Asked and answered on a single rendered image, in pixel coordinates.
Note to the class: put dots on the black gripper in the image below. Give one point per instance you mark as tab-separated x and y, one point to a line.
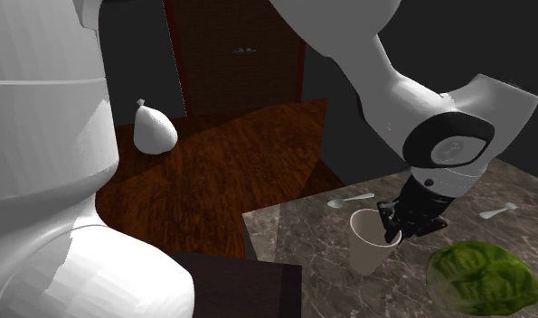
423	200

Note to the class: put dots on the dark robot stand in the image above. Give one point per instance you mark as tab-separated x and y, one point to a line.
246	288

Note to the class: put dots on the white plastic spoon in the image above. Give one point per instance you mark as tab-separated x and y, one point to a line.
339	202

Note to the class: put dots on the dark brown wooden door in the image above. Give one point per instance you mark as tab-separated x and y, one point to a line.
237	66

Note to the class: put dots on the white tied bag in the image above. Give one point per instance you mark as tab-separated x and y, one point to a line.
153	132

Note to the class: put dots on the green lettuce head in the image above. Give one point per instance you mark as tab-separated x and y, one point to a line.
480	279

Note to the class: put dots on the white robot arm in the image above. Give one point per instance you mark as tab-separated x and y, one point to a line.
39	132

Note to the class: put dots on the beige paper cup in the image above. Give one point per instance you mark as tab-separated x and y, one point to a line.
367	249

